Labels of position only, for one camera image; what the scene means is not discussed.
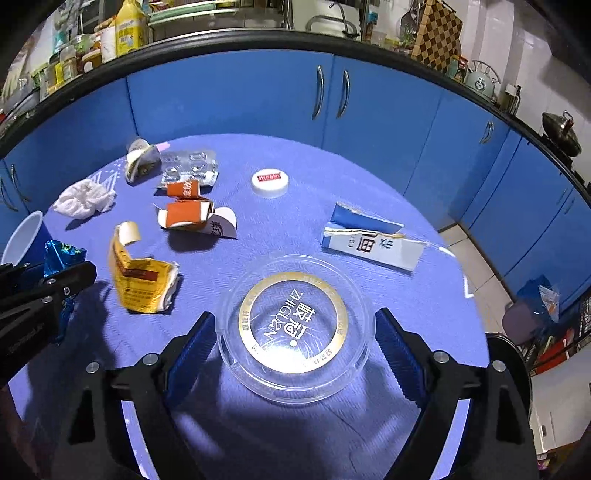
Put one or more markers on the grey bin with blue bag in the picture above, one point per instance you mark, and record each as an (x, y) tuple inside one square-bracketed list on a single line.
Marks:
[(526, 318)]

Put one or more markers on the torn cream paper cup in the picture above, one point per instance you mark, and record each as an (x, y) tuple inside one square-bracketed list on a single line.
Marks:
[(141, 159)]

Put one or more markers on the torn yellow paper packet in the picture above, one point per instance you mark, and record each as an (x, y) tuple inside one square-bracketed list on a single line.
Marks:
[(138, 277)]

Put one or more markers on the blue kitchen cabinets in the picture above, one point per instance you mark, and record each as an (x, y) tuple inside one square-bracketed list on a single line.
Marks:
[(231, 101)]

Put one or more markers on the checkered wooden cutting board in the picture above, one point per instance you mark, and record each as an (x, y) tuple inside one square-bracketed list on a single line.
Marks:
[(436, 34)]

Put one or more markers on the chrome faucet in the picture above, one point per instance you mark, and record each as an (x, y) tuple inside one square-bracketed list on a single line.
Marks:
[(348, 21)]

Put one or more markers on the clear round plastic lid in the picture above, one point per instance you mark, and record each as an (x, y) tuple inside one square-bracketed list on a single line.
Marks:
[(295, 323)]

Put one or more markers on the white bottle cap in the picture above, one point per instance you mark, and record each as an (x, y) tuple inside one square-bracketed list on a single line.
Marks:
[(271, 182)]

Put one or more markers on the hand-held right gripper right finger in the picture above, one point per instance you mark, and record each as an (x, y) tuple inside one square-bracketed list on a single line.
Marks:
[(397, 355)]

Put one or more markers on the large yellow bottle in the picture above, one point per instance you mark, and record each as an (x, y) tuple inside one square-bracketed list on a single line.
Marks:
[(131, 30)]

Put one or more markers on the dark wok with lid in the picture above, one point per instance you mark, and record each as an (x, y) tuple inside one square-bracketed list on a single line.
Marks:
[(561, 134)]

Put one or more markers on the silver blister pack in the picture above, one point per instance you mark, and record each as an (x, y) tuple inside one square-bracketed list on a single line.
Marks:
[(189, 164)]

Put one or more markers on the row of condiment jars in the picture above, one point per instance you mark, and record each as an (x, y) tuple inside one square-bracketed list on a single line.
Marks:
[(69, 62)]

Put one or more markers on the black kitchen countertop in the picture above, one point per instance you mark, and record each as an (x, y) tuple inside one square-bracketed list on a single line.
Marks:
[(231, 44)]

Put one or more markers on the crumpled white tissue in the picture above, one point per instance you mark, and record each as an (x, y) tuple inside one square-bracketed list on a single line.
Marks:
[(83, 198)]

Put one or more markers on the mint green kettle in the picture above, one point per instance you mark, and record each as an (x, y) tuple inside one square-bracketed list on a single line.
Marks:
[(480, 83)]

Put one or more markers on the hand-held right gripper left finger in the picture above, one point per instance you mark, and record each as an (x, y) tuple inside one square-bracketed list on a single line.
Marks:
[(194, 353)]

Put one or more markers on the torn orange paper cup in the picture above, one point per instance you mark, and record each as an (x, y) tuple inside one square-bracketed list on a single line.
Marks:
[(184, 214)]

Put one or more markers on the blue foil wrapper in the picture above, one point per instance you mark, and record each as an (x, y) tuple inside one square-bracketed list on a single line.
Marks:
[(62, 256)]

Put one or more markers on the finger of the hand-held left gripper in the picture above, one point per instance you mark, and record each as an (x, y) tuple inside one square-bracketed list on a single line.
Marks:
[(18, 276), (74, 279)]

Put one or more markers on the black trash bin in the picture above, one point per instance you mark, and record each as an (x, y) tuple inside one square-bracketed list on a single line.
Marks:
[(508, 369)]

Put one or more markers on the torn blue white carton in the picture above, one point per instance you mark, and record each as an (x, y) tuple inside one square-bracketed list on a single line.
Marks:
[(369, 242)]

